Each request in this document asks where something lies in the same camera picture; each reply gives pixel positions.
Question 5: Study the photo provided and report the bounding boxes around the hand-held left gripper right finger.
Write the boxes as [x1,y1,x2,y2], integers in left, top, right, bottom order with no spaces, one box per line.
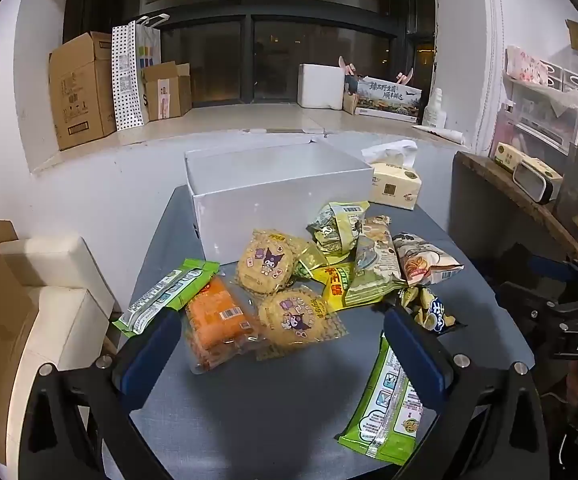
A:
[383,305,552,480]

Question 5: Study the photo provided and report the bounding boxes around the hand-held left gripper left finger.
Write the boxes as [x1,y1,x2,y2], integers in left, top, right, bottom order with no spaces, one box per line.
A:
[19,307,182,480]

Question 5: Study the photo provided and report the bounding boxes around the blue yellow small snack packet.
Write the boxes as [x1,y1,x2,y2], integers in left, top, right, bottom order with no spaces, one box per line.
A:
[400,285,466,337]

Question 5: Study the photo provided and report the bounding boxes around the long green snack packet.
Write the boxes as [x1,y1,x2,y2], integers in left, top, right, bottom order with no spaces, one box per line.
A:
[113,258,221,337]
[338,332,438,467]

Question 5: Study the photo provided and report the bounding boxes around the orange snack packet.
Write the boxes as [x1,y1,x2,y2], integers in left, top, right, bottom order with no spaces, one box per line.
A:
[183,275,266,374]

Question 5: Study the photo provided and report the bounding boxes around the white noodle print snack bag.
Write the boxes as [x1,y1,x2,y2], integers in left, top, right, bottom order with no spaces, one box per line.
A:
[391,232,465,289]

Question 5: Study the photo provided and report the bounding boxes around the pale green chip bag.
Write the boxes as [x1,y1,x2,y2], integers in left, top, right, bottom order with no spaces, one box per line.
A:
[344,215,406,309]

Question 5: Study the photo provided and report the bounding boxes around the round cartoon cookie packet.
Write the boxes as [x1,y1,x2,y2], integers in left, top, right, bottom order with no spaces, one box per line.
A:
[235,229,301,297]
[255,285,348,362]

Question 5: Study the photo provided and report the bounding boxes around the white cardboard box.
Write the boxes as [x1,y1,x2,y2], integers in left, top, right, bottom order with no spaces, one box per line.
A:
[185,137,374,264]

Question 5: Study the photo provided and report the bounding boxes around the wooden shelf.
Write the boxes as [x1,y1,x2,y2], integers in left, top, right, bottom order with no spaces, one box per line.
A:
[456,151,578,276]

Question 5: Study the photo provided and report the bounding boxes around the white rounded device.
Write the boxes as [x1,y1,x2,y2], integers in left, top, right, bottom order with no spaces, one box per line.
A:
[513,160,558,205]

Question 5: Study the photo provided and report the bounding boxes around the cream sofa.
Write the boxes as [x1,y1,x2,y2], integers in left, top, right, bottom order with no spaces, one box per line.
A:
[0,232,116,441]

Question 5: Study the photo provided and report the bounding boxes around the small boxes on side table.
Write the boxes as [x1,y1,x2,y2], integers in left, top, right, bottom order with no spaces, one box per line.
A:
[494,142,563,182]

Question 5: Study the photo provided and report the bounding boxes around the white drawer organizer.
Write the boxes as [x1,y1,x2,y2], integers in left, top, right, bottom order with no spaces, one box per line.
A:
[494,45,578,161]

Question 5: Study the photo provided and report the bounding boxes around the yellow tissue pack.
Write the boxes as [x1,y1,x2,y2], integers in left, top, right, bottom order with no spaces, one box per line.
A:
[361,139,423,210]

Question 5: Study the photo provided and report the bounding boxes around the white plastic bottle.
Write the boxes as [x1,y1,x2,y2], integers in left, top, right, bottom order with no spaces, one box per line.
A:
[423,88,448,129]

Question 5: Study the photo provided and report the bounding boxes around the long printed box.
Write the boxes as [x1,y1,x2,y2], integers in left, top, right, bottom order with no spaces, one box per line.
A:
[356,76,424,122]

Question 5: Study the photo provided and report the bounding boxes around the small brown box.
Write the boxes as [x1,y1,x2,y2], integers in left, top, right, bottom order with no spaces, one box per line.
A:
[341,77,360,115]

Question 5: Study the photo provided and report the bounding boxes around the small open cardboard box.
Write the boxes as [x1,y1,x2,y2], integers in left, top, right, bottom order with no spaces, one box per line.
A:
[141,61,192,122]

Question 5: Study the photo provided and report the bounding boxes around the large cardboard box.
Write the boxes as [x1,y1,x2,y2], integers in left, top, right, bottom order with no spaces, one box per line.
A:
[49,31,118,151]

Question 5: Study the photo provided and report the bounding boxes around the polka dot paper bag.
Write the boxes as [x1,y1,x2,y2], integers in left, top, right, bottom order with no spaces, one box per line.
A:
[111,22,150,132]

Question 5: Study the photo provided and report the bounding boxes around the white foam box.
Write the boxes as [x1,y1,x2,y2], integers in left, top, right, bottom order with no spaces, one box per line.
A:
[297,63,345,110]

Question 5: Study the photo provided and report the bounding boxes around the dark window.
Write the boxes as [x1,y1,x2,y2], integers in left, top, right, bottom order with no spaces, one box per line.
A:
[64,0,437,109]

